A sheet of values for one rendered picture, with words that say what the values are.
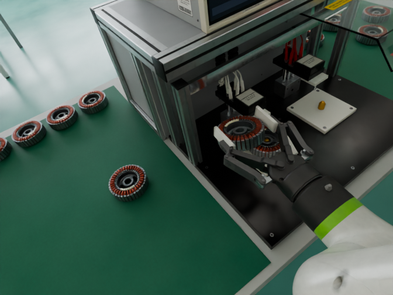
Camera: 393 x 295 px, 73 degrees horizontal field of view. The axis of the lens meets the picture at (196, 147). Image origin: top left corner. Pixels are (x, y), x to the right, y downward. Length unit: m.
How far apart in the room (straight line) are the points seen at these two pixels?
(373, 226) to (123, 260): 0.54
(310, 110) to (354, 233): 0.54
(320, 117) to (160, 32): 0.55
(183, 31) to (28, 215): 0.68
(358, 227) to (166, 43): 0.51
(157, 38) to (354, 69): 0.80
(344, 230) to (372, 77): 0.80
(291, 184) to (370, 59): 0.86
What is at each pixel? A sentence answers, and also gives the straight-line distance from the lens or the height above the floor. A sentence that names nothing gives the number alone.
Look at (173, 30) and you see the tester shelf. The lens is 0.68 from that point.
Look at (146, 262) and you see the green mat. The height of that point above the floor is 0.75.
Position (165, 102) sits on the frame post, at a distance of 0.73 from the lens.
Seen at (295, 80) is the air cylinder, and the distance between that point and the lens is 0.99.
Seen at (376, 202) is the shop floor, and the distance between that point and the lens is 1.76.
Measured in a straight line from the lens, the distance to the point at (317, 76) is 0.92.
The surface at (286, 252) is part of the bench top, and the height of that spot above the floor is 0.75.
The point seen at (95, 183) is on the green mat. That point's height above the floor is 0.75.
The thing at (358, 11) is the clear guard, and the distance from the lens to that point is 0.85.
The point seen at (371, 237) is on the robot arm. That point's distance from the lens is 0.47.
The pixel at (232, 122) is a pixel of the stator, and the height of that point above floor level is 0.94.
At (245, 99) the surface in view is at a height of 0.92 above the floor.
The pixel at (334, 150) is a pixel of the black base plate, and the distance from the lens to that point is 0.86.
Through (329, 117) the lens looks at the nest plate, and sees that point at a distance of 0.93.
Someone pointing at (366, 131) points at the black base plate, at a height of 0.77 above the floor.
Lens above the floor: 1.40
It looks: 49 degrees down
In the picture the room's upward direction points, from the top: 12 degrees counter-clockwise
